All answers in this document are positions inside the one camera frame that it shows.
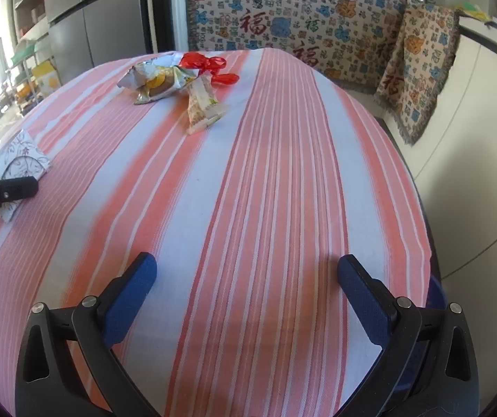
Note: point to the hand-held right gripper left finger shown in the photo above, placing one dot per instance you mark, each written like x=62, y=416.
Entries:
x=129, y=295

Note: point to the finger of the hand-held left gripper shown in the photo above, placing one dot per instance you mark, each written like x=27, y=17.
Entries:
x=11, y=188

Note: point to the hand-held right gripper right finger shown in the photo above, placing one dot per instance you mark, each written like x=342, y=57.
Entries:
x=363, y=295

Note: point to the floral print paper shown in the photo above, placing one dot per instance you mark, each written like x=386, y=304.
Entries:
x=20, y=156

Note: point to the pink striped tablecloth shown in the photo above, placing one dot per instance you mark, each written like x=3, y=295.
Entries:
x=248, y=208

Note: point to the storage shelf rack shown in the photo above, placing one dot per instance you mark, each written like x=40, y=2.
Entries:
x=27, y=30

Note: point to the silver yellow snack wrapper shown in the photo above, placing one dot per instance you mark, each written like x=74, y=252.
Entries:
x=157, y=79

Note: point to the white cabinet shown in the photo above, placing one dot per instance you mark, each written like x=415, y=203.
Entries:
x=482, y=147

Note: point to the grey refrigerator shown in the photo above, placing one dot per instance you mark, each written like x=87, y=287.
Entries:
x=100, y=13

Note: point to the small beige snack packet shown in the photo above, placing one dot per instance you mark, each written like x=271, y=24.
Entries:
x=202, y=106

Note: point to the red cellophane wrapper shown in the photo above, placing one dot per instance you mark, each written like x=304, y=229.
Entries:
x=205, y=63

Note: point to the small patterned woven blanket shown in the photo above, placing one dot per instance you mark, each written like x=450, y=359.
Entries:
x=420, y=69

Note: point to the large patterned woven blanket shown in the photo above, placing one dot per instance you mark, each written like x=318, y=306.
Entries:
x=300, y=13

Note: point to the yellow-green cloth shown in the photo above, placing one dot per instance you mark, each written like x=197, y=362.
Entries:
x=476, y=12

